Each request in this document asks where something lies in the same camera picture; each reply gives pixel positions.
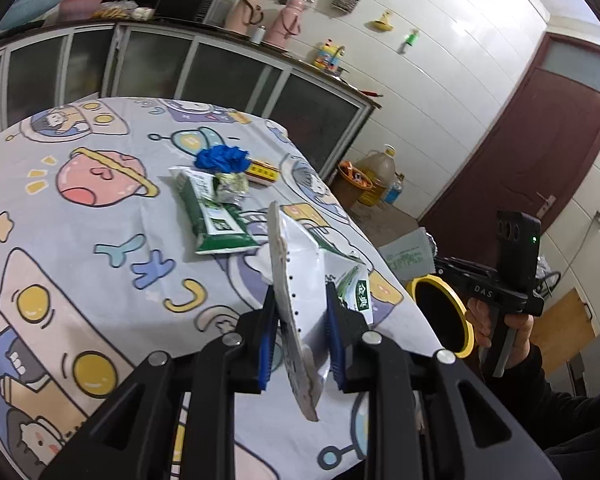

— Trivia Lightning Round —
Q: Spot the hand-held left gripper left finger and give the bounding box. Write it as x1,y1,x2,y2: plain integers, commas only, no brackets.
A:
39,282,281,480

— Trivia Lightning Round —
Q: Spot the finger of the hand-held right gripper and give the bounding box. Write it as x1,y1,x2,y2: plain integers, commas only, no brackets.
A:
431,255,474,287

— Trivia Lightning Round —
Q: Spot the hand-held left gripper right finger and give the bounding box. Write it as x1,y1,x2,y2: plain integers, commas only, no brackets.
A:
324,281,563,480

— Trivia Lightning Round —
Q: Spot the white shoe insole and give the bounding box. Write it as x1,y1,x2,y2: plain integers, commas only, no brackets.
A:
267,201,331,422

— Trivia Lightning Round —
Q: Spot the pale green packet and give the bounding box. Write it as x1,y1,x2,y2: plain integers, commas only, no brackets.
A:
377,227,438,283

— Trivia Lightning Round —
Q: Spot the small green white packet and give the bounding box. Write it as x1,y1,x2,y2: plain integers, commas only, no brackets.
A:
325,260,376,326

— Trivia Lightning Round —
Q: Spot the black yellow-rimmed trash bin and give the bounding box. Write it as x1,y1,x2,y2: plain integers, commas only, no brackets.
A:
405,274,477,359

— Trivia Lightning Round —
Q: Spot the white plastic sheet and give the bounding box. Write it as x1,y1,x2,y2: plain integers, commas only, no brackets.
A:
257,217,368,386

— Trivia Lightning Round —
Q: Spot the green white snack packet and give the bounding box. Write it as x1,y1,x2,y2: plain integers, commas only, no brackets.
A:
169,166,262,257

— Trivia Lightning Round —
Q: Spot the white green wrapper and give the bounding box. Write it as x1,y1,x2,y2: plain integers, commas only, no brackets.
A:
214,172,251,204

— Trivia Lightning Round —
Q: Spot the yellow red small box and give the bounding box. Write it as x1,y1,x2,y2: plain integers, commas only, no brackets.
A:
245,159,281,184

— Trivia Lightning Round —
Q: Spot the blue plastic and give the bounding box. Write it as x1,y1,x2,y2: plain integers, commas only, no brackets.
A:
195,145,251,172

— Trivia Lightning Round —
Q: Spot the person's right forearm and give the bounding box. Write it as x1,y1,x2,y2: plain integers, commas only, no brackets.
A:
510,347,600,480

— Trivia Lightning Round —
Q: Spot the person's right hand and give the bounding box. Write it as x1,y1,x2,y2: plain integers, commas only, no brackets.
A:
466,296,537,371

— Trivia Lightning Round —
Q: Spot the small side table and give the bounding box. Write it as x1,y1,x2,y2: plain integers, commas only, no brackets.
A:
530,287,598,368

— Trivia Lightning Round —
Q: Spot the clear water bottle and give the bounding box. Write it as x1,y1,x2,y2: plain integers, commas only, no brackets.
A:
382,172,406,206

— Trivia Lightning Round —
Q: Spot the large cooking oil jug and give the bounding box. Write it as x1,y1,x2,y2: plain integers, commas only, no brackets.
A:
352,145,406,206

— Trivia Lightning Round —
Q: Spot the brown plastic bin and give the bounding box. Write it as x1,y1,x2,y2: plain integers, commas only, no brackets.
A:
330,160,376,211

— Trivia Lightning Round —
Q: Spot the cartoon printed tablecloth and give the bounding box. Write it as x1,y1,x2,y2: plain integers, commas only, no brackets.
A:
0,96,443,480

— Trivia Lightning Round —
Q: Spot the green white hanging brush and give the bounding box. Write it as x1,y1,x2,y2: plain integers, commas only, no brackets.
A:
399,27,422,56

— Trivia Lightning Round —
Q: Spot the yellow dish soap bottle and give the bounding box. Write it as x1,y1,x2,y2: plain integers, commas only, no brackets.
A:
312,40,343,70

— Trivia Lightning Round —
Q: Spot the yellow hanging plastic holder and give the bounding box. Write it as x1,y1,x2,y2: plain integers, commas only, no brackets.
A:
364,10,396,32

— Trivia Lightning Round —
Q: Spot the glass door kitchen cabinet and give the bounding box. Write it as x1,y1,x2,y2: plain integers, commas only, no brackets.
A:
0,17,383,176

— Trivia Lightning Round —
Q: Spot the pink thermos flask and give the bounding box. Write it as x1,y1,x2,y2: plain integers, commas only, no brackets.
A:
265,0,306,51
224,0,266,37

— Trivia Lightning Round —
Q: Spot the black microwave oven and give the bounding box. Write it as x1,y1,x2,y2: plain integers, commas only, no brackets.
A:
152,0,231,26

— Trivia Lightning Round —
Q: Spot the clear bag of food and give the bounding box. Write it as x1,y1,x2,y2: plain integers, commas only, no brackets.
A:
92,0,138,21

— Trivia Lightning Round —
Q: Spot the pink plastic basin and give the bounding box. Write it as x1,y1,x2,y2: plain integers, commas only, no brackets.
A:
57,0,106,23

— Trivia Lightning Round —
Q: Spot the blue plastic basket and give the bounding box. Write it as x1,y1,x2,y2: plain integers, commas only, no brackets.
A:
0,0,73,31

